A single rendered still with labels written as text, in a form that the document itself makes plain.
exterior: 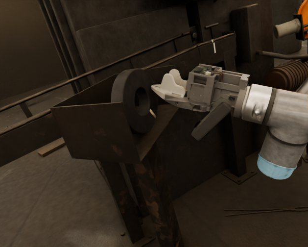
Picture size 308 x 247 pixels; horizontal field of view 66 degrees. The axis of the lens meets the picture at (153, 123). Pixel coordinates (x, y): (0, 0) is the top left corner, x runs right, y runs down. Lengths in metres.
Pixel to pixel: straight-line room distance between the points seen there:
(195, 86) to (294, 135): 0.21
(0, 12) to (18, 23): 0.40
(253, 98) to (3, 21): 6.67
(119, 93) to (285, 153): 0.36
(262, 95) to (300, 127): 0.09
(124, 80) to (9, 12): 6.49
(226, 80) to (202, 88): 0.05
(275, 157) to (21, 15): 6.71
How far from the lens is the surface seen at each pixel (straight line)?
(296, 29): 1.23
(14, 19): 6.93
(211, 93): 0.49
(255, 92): 0.49
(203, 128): 0.54
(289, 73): 1.15
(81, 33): 0.90
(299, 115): 0.49
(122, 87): 0.51
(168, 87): 0.53
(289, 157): 0.55
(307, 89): 0.61
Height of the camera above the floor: 0.84
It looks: 23 degrees down
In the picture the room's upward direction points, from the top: 15 degrees counter-clockwise
